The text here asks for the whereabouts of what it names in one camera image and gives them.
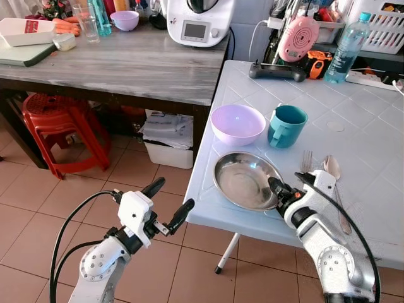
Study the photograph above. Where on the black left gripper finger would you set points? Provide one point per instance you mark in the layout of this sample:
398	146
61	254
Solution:
154	187
180	214

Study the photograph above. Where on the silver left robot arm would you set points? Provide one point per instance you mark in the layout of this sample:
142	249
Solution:
100	266

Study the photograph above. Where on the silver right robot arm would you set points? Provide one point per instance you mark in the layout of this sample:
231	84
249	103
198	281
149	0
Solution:
334	260

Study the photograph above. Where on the metal fork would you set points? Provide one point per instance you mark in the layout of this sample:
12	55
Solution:
307	160

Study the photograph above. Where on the metal spoon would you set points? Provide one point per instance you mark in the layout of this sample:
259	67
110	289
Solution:
331	166

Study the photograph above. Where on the stainless steel plate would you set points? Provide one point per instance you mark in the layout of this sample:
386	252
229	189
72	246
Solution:
242	180

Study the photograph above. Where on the white bin with papers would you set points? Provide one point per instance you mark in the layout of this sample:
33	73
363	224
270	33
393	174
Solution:
169	154

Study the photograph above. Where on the teal plastic mug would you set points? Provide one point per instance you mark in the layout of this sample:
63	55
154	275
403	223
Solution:
289	127

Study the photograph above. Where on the large purple plastic bowl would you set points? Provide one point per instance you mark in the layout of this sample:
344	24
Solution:
237	124

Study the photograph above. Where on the white plastic folding table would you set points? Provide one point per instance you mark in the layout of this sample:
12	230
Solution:
356	126

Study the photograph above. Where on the black handheld controller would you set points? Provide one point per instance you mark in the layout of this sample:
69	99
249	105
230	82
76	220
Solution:
275	71

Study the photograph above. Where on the orange and black tool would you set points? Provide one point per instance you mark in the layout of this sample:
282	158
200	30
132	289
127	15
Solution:
319	64

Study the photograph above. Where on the red plastic stool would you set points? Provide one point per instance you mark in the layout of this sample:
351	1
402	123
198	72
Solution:
58	120

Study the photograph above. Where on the white power strip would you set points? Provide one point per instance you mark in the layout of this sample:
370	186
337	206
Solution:
369	80

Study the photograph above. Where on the grey wooden table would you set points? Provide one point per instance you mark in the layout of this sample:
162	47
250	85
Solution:
126	69

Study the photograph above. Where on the clear blue-capped water bottle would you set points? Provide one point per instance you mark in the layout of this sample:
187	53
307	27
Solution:
347	52

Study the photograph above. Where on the pink round device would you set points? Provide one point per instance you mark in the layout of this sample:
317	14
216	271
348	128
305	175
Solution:
298	38

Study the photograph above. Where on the white kitchen food processor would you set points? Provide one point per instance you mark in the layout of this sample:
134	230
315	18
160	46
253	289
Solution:
197	28

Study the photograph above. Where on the small purple bowl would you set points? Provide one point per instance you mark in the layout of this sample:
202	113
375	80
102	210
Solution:
125	21

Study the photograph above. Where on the white plastic basket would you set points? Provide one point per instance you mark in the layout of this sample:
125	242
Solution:
384	28

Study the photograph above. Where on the small pale food container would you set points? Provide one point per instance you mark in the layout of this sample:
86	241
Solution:
64	41

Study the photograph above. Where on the clear drinking glass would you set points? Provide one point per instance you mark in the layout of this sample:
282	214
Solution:
88	28

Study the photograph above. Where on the green glass bottle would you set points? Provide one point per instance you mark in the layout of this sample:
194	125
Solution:
101	19

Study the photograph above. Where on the orange carrots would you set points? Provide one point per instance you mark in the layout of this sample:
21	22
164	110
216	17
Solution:
65	26

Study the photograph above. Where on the green cutting board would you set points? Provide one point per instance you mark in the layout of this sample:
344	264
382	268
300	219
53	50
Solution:
22	55

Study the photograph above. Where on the white tray with red label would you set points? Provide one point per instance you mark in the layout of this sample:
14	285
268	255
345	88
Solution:
22	33

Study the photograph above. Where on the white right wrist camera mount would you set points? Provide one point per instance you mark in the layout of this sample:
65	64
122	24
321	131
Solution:
323	188

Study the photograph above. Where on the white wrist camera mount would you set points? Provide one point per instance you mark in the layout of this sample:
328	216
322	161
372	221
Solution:
323	188
134	211

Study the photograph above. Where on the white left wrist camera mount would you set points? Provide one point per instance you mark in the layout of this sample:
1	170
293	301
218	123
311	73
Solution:
134	211

